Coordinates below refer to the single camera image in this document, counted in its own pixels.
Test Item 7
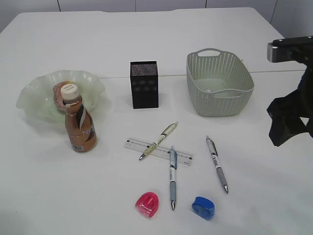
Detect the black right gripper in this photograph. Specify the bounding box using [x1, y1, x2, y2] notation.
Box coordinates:
[267, 66, 313, 146]

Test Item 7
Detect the clear plastic ruler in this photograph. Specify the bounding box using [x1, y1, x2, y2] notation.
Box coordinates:
[123, 138, 194, 166]

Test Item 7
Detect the brown coffee drink bottle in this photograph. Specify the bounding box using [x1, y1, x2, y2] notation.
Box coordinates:
[61, 83, 97, 153]

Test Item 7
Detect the sugared bread bun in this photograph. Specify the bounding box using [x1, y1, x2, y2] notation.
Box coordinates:
[53, 81, 74, 111]

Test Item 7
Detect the grey-green woven plastic basket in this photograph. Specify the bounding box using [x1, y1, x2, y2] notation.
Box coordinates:
[186, 48, 254, 117]

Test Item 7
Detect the blue-grey grip pen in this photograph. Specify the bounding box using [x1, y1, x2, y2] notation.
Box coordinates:
[169, 146, 177, 211]

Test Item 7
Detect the pale green wavy glass plate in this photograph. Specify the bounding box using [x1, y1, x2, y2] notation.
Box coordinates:
[16, 70, 105, 123]

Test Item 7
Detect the pink pencil sharpener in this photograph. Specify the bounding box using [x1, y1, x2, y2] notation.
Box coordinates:
[135, 192, 159, 218]

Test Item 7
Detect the black mesh pen holder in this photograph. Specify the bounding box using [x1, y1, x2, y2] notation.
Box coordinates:
[130, 61, 159, 109]

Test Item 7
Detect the white grey grip pen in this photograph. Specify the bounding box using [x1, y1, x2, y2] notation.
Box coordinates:
[206, 136, 229, 194]

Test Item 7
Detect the blue pencil sharpener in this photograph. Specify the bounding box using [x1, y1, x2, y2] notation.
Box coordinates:
[192, 196, 215, 220]

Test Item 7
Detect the cream barrel pen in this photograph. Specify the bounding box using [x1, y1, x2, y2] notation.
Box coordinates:
[139, 122, 178, 161]

